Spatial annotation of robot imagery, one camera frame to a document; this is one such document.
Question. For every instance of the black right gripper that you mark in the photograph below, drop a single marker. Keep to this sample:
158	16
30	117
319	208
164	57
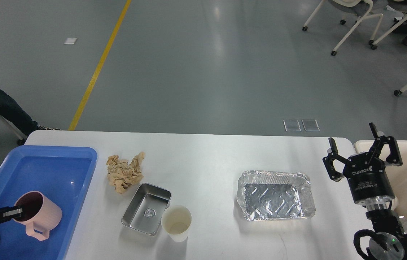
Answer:
369	184

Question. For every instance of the pink mug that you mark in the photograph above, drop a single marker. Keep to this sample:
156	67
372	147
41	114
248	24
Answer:
40	214

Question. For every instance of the aluminium foil tray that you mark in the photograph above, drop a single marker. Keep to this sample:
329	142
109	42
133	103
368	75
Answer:
271	196

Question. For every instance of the stainless steel tray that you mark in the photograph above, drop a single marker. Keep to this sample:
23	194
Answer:
144	212

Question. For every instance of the white paper cup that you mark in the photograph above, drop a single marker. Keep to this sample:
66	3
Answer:
176	221

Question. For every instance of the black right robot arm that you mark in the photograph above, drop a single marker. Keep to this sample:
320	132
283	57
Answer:
386	240

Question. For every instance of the floor outlet plate right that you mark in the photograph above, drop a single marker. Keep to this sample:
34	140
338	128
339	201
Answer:
310	125

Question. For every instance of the floor outlet plate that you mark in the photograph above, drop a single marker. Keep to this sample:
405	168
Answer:
292	125
310	125

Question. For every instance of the blue plastic tray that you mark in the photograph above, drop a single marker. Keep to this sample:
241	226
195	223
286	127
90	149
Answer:
62	174

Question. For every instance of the floor outlet plate left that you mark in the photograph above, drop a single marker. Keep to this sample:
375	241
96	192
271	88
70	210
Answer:
292	125

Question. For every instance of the person in dark jeans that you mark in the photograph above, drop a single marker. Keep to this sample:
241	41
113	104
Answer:
12	112

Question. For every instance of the crumpled brown paper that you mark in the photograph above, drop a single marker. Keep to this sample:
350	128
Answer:
122	174

